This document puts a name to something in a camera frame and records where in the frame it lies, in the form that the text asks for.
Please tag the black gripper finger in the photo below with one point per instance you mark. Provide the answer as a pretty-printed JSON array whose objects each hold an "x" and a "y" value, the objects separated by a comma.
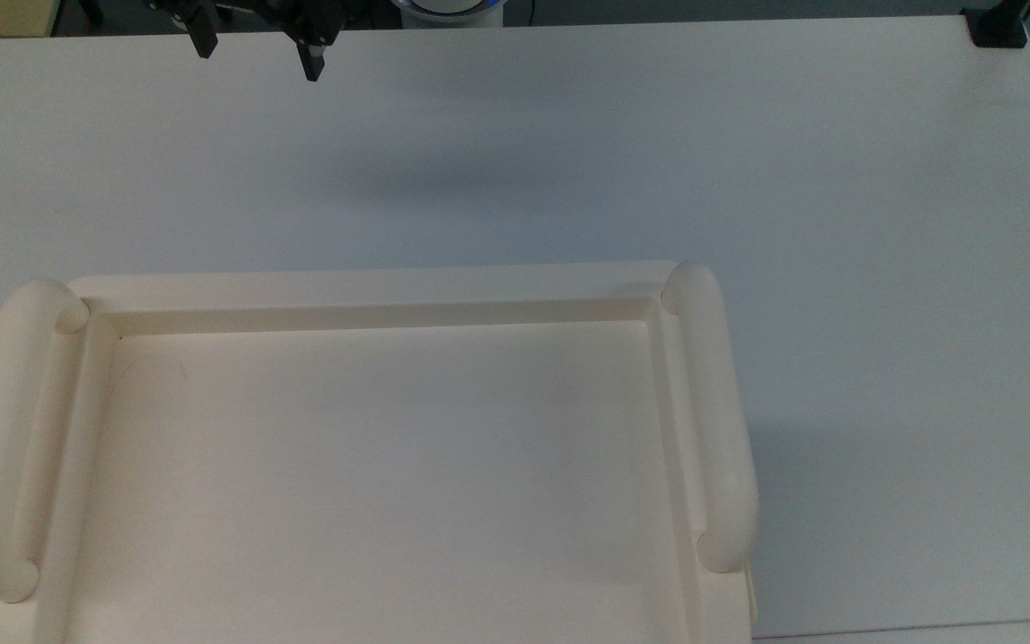
[
  {"x": 205, "y": 36},
  {"x": 311, "y": 61}
]

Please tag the black Franka gripper body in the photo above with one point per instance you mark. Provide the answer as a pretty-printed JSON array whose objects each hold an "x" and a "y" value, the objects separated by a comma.
[{"x": 300, "y": 16}]

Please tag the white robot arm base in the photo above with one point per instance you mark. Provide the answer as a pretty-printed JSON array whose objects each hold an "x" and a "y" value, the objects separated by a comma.
[{"x": 448, "y": 11}]

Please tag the cream toy cabinet body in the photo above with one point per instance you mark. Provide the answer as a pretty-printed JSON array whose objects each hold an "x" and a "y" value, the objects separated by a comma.
[{"x": 372, "y": 465}]

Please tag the black stand leg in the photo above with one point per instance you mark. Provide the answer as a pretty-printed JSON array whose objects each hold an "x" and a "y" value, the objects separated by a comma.
[{"x": 91, "y": 11}]

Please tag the cream rounded cabinet rail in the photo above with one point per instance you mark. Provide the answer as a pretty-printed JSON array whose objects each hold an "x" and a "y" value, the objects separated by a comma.
[
  {"x": 1, "y": 429},
  {"x": 716, "y": 420}
]

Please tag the black table clamp mount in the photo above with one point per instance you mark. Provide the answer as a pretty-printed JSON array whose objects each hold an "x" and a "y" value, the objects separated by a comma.
[{"x": 998, "y": 27}]

